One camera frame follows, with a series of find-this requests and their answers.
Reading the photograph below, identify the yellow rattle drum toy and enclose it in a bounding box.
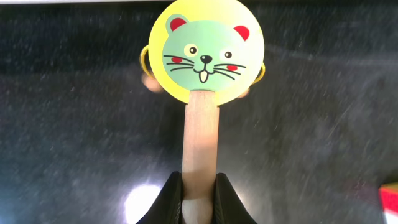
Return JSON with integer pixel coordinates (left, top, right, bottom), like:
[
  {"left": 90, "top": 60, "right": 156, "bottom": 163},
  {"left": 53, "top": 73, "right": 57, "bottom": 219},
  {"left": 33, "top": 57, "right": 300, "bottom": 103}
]
[{"left": 139, "top": 0, "right": 267, "bottom": 224}]

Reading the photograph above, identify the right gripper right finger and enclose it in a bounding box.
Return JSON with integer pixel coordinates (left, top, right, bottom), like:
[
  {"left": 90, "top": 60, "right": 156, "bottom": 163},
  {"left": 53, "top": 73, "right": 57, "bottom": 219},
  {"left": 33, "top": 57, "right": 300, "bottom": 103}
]
[{"left": 212, "top": 172, "right": 259, "bottom": 224}]

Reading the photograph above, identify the many-coloured puzzle cube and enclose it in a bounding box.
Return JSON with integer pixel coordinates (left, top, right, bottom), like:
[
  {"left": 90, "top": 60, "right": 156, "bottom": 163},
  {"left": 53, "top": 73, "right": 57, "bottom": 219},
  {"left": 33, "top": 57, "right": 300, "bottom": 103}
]
[{"left": 378, "top": 182, "right": 398, "bottom": 224}]

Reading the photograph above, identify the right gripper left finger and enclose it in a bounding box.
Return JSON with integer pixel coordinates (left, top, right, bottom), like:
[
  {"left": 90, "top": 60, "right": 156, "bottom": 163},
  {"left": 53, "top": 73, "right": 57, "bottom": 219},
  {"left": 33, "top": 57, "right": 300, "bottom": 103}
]
[{"left": 136, "top": 170, "right": 183, "bottom": 224}]

